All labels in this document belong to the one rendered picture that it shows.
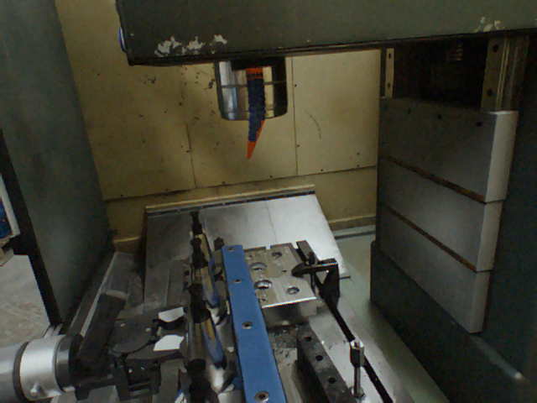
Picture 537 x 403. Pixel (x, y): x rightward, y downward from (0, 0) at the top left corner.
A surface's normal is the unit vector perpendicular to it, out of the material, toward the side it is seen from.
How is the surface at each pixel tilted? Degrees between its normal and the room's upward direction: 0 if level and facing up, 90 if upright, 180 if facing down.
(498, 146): 90
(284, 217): 24
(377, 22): 90
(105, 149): 90
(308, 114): 90
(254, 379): 0
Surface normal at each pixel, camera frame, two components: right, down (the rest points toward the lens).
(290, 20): 0.18, 0.32
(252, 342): -0.07, -0.94
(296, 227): 0.00, -0.73
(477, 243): -0.99, 0.12
